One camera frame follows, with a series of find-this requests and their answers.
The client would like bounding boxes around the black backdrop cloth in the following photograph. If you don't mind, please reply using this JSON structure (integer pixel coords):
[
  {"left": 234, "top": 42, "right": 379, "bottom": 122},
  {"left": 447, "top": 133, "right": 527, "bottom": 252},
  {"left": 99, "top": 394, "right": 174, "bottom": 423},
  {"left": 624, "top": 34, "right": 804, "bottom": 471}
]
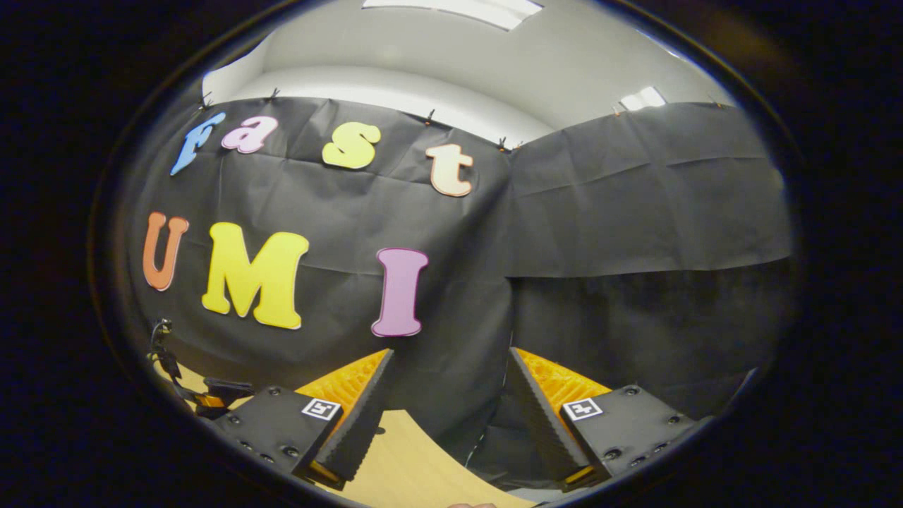
[{"left": 116, "top": 95, "right": 794, "bottom": 488}]

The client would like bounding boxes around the white ceiling light panel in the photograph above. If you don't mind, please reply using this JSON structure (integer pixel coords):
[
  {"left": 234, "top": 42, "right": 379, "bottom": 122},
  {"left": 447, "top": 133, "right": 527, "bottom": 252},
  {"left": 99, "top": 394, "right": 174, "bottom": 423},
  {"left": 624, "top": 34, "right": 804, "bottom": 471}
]
[{"left": 619, "top": 86, "right": 668, "bottom": 112}]

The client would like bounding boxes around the webcam on black stand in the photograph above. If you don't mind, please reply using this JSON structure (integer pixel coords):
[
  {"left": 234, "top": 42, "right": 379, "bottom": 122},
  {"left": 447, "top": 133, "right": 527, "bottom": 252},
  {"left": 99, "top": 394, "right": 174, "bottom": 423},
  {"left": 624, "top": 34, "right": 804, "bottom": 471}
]
[{"left": 147, "top": 317, "right": 186, "bottom": 386}]

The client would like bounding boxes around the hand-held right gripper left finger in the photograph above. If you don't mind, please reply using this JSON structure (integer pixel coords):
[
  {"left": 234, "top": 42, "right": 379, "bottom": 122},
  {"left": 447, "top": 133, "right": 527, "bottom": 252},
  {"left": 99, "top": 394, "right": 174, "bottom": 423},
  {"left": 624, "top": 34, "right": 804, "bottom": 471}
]
[{"left": 212, "top": 348, "right": 394, "bottom": 490}]

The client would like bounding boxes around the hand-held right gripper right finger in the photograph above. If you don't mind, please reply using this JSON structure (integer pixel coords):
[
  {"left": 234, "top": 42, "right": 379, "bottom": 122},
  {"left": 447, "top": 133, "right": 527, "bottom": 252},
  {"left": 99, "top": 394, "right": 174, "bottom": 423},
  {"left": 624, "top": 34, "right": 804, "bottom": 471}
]
[{"left": 506, "top": 346, "right": 710, "bottom": 492}]

